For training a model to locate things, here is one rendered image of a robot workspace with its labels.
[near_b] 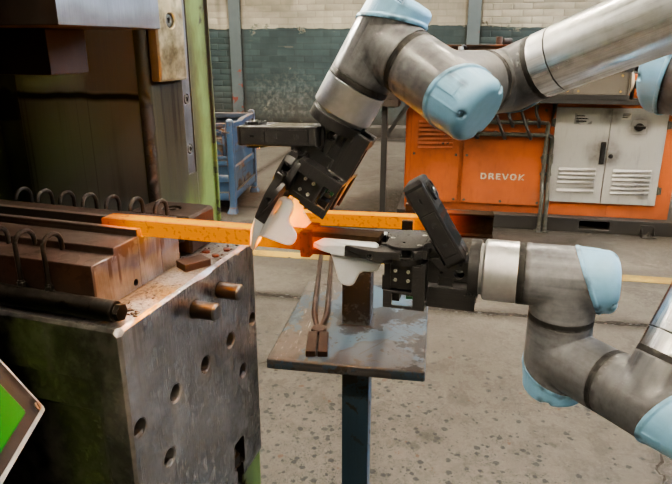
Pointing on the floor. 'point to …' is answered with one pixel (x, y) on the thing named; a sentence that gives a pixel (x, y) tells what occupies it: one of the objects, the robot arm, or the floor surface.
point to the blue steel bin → (234, 159)
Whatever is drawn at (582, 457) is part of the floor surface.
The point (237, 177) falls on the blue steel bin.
